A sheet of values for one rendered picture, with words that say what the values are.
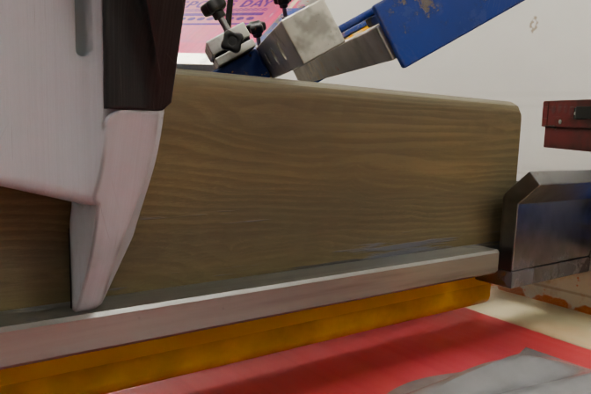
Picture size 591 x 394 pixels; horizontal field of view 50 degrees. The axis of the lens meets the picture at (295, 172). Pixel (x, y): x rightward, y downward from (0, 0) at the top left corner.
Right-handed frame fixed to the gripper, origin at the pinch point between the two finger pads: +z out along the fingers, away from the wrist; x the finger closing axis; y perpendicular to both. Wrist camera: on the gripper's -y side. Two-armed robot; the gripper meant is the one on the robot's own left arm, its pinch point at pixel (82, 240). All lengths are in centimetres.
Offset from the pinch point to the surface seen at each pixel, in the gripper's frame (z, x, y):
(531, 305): 5.5, 0.8, -23.7
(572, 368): 5.0, 7.0, -16.1
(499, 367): 4.6, 5.9, -12.9
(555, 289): 4.7, 1.3, -25.0
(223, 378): 5.3, 0.1, -5.1
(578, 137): -2, -38, -102
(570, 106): -7, -40, -103
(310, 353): 5.4, -0.1, -9.2
